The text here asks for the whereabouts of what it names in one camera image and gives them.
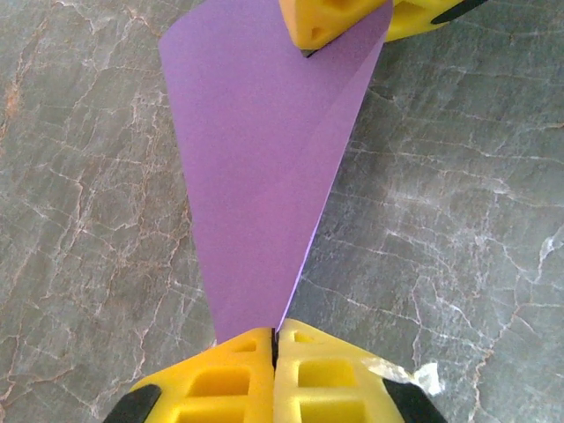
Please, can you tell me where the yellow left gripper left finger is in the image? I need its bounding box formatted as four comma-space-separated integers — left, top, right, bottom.
101, 326, 277, 423

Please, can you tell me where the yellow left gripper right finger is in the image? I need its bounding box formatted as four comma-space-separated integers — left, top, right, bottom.
271, 319, 449, 423

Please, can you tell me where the purple paper sheet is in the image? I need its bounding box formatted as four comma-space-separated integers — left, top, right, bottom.
158, 0, 395, 344

